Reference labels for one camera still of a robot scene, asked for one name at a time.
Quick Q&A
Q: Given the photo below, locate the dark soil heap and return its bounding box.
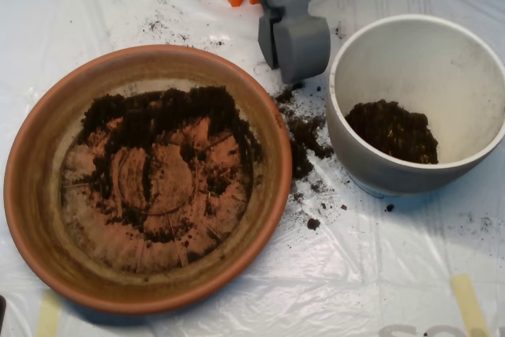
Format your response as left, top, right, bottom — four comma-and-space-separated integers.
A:
74, 86, 264, 243

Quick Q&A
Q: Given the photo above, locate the spilled soil pile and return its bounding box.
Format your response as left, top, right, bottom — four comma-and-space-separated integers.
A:
274, 86, 336, 189

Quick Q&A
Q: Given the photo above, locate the clear plastic cover sheet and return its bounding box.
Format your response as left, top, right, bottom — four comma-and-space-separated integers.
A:
0, 0, 505, 337

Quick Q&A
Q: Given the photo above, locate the terracotta clay saucer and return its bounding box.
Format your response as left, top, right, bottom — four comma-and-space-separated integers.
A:
3, 44, 294, 316

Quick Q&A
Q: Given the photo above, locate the white ceramic pot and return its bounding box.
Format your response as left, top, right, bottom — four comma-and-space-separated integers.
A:
326, 13, 505, 199

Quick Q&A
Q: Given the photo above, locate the long beige masking tape strip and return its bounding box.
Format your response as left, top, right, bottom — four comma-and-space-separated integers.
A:
451, 273, 491, 337
36, 291, 62, 337

